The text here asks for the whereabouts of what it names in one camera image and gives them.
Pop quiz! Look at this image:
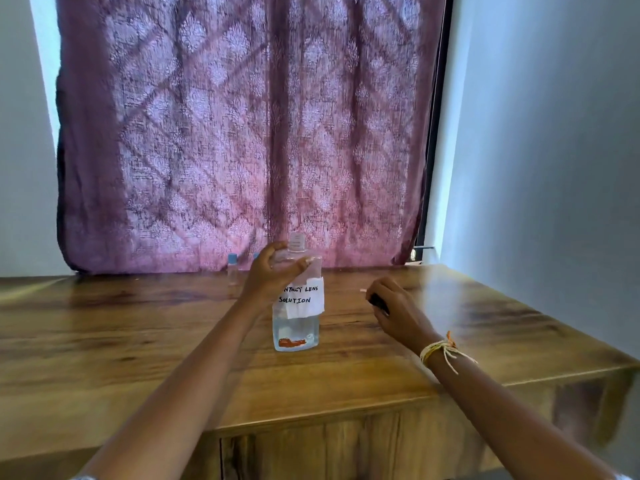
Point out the person's left hand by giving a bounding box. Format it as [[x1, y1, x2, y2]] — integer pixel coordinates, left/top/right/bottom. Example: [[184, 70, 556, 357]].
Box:
[[239, 241, 314, 316]]

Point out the person's right hand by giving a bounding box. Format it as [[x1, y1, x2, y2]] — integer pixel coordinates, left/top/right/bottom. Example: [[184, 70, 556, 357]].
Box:
[[365, 277, 444, 355]]

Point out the small black and white tool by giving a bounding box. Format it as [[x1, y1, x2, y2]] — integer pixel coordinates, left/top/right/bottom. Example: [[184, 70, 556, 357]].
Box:
[[359, 288, 391, 316]]

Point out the clear bottle with white label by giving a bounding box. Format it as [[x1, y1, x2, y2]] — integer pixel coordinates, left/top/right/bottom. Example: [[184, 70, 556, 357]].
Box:
[[271, 232, 326, 353]]

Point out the person's left forearm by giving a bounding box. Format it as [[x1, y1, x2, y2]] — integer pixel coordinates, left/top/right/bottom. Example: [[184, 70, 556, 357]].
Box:
[[79, 296, 262, 480]]

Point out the person's right forearm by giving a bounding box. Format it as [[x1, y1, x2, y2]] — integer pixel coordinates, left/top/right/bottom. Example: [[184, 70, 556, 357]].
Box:
[[424, 340, 622, 480]]

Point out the wooden cabinet table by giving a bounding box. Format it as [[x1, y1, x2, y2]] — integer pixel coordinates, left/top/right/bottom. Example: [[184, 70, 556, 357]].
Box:
[[0, 264, 640, 480]]

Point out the purple patterned curtain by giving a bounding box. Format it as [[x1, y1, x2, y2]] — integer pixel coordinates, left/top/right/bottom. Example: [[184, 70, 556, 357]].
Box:
[[54, 0, 449, 276]]

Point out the yellow and orange thread bracelet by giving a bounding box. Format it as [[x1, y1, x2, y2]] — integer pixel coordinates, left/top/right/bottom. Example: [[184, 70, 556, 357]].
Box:
[[419, 331, 479, 376]]

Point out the black window frame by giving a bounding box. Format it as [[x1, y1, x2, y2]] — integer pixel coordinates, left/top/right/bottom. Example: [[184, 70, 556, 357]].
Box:
[[414, 0, 455, 266]]

